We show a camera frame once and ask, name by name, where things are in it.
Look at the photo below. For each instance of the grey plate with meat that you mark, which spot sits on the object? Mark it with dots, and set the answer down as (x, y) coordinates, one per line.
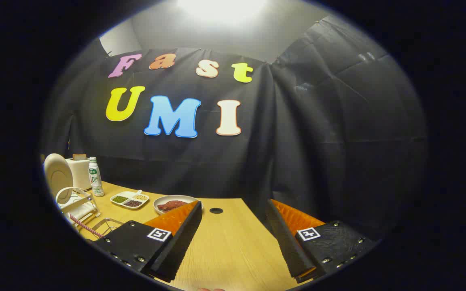
(164, 199)

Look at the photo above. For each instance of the red meat piece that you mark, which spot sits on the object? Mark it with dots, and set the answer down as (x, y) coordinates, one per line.
(165, 207)
(178, 203)

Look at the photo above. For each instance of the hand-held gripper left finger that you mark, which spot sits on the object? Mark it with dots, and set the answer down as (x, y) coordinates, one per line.
(180, 246)

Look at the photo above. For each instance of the white round plate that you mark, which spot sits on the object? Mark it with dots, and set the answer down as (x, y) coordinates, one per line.
(57, 173)

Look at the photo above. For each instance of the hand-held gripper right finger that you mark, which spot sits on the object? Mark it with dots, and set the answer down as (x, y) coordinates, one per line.
(287, 246)

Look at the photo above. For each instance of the brown bread slice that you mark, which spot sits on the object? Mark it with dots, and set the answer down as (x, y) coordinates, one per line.
(79, 157)

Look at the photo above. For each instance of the white green label bottle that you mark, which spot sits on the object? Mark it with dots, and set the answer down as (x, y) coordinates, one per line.
(95, 178)

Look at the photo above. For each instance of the white divided bean dish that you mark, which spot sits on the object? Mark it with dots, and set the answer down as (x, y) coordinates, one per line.
(130, 200)

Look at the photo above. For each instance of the black backdrop cloth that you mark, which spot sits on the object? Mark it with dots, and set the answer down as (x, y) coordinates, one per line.
(297, 141)

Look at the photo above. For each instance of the white toaster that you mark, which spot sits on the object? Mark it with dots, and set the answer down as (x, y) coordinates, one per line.
(80, 173)

